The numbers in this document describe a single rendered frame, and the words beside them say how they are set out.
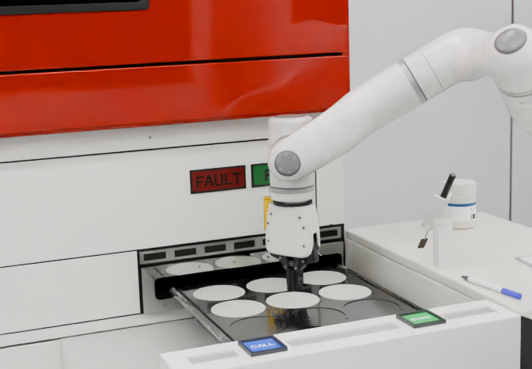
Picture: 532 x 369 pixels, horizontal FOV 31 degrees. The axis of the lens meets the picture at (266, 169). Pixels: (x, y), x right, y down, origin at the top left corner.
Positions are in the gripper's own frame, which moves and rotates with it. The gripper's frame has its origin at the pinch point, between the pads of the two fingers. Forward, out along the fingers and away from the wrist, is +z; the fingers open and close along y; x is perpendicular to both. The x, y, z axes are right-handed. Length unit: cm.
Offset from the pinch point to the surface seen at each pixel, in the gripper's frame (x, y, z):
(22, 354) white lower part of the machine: -35, -40, 12
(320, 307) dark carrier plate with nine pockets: -6.7, 10.3, 2.1
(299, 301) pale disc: -5.6, 5.0, 2.1
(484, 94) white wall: 217, -60, -13
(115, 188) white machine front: -17.7, -29.1, -18.2
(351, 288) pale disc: 6.0, 9.1, 2.1
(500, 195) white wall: 224, -56, 30
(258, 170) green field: 7.2, -13.5, -19.0
